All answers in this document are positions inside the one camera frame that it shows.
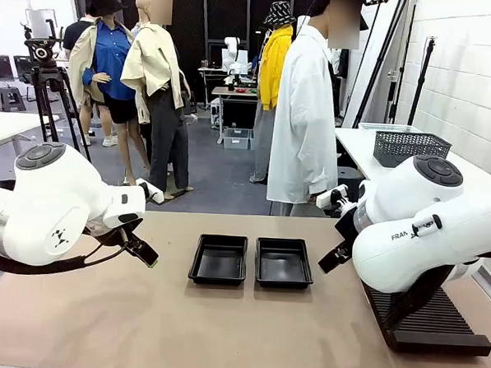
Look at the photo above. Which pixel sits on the black brimmed hat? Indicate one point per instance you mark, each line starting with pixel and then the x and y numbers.
pixel 104 3

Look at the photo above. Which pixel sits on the mannequin in blue shirt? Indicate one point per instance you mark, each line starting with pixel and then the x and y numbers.
pixel 110 61

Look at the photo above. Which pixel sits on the person in white shirt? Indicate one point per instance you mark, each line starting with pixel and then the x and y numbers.
pixel 302 113

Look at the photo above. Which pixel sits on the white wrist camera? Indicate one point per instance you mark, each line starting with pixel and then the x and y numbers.
pixel 331 196
pixel 151 190

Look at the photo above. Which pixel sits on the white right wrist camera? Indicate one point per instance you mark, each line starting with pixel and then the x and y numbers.
pixel 331 196

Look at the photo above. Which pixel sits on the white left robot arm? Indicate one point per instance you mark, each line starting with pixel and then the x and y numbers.
pixel 43 198

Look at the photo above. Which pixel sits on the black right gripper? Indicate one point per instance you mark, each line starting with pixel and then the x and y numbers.
pixel 347 228

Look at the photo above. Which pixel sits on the clear plastic bin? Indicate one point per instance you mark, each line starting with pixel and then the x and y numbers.
pixel 388 127

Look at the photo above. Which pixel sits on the black slotted board rack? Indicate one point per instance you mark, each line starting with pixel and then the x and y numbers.
pixel 440 326

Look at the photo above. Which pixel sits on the patterned bucket hat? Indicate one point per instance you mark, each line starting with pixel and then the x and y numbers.
pixel 280 13

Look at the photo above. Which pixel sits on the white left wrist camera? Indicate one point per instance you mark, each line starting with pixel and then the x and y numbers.
pixel 151 190

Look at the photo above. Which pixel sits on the clear storage box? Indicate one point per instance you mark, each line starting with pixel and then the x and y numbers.
pixel 236 139

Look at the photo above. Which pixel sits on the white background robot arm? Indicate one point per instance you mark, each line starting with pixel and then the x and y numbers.
pixel 231 55

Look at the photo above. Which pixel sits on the thin black light stand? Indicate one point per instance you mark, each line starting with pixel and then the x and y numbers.
pixel 423 78

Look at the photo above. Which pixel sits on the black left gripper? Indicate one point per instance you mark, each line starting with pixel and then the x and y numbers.
pixel 133 238

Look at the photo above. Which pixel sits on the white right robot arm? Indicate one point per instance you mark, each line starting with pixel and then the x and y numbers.
pixel 414 193

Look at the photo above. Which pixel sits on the black camera tripod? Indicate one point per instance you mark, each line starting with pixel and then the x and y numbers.
pixel 42 54

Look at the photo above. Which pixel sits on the mannequin in cream jacket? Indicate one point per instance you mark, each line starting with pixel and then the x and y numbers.
pixel 156 76

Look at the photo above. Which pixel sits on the grey plastic basket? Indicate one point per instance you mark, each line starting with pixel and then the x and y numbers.
pixel 410 149

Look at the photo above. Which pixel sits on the white side table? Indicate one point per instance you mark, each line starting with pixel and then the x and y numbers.
pixel 354 144

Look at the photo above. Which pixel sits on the black ESD tray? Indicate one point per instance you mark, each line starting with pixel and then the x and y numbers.
pixel 284 262
pixel 218 258

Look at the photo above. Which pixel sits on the black step stool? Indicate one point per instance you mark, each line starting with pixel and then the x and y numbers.
pixel 12 97

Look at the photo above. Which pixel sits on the mannequin in yellow hoodie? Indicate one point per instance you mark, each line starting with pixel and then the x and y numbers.
pixel 274 70

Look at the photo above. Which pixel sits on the background desk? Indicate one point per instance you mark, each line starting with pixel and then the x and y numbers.
pixel 233 105

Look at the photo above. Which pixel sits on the white work table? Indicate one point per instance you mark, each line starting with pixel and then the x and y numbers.
pixel 5 128

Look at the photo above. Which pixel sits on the person's right hand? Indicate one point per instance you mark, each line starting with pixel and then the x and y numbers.
pixel 312 198

